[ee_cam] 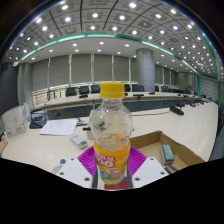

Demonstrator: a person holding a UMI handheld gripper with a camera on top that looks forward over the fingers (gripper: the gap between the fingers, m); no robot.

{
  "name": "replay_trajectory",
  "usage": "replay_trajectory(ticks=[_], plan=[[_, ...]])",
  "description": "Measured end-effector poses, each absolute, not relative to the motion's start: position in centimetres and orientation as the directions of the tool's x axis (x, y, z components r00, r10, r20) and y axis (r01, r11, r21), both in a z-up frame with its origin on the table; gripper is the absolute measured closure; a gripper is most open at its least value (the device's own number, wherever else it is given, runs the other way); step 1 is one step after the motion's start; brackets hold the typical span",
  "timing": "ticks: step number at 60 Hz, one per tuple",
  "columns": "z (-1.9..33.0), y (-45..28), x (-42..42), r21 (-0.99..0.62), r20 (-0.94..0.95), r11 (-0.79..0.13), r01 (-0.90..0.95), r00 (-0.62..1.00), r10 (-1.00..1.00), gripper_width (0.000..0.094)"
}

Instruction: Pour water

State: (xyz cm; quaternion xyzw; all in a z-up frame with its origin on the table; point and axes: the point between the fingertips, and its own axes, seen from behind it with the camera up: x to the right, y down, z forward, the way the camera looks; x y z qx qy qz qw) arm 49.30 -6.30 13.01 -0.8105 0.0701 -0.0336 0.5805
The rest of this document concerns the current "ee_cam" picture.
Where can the white remote control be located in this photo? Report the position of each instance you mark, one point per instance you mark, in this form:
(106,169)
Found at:
(79,141)

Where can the brown cardboard box, red label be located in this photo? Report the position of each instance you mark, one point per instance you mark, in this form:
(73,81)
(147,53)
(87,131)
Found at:
(150,150)

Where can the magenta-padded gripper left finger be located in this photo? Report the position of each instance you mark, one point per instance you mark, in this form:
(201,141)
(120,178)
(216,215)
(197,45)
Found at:
(74,170)

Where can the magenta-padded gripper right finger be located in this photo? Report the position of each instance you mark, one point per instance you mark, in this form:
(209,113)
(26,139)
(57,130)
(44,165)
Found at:
(148,170)

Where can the large white cardboard box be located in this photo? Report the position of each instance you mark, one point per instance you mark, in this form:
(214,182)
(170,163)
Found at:
(15,120)

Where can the green-grey board eraser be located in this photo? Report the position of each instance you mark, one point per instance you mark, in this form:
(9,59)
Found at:
(167,153)

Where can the row of black office chairs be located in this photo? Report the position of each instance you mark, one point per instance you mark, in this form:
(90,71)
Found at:
(83,90)

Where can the white paper sheet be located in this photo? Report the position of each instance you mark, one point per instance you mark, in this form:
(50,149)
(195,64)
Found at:
(58,127)

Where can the ceiling lights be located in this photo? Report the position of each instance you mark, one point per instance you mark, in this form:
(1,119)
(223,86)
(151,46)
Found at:
(95,15)

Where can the yellow-capped clear drink bottle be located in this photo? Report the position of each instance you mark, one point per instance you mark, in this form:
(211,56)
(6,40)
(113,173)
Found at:
(111,133)

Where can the black marker pen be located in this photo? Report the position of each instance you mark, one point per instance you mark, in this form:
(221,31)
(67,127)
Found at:
(168,167)
(174,166)

